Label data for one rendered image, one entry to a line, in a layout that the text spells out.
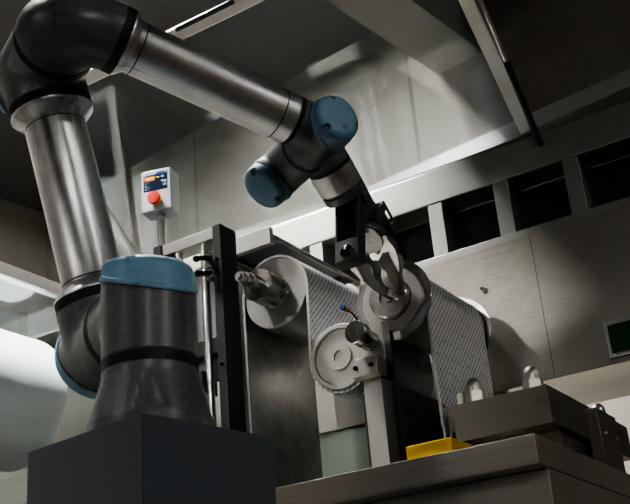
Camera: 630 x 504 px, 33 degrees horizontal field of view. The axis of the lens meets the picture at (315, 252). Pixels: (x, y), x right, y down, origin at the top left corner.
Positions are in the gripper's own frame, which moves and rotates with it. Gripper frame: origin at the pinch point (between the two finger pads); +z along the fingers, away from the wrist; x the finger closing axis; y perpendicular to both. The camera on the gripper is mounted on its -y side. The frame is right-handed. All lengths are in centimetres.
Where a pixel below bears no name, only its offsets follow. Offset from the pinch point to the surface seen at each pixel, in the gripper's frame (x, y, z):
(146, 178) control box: 58, 37, -25
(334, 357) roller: 15.0, -2.4, 7.7
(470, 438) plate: -10.4, -20.6, 17.9
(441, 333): -4.3, 0.8, 10.6
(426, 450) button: -13.6, -40.0, 4.1
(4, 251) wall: 300, 236, 35
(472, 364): -4.3, 6.0, 21.5
